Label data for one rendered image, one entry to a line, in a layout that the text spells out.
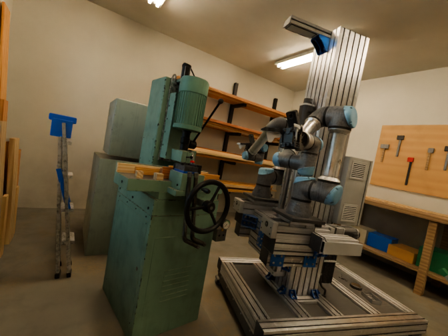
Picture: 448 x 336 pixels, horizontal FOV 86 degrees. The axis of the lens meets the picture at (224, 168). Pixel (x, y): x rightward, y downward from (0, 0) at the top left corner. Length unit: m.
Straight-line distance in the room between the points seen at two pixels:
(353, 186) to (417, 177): 2.25
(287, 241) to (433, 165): 2.88
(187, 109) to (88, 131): 2.46
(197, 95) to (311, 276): 1.44
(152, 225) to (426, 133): 3.64
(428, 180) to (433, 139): 0.53
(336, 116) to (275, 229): 0.69
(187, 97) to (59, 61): 2.57
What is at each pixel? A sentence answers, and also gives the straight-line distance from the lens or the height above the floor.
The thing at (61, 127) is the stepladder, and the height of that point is 1.08.
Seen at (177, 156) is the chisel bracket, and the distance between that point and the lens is 1.49.
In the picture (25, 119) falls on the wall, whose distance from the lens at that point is 3.77.
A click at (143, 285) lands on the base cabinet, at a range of 1.47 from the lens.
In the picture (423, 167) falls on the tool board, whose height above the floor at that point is 1.40.
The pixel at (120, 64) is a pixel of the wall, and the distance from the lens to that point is 3.88.
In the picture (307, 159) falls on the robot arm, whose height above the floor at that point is 1.14.
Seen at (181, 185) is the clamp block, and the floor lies 0.90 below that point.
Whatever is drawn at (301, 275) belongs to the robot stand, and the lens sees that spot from 1.87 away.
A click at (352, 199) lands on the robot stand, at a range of 1.87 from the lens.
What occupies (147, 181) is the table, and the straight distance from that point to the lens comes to 1.25.
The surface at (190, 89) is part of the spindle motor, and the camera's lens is 1.46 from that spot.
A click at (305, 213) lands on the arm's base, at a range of 1.45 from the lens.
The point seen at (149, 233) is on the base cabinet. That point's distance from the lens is 1.34.
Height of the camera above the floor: 1.09
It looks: 3 degrees down
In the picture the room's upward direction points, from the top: 10 degrees clockwise
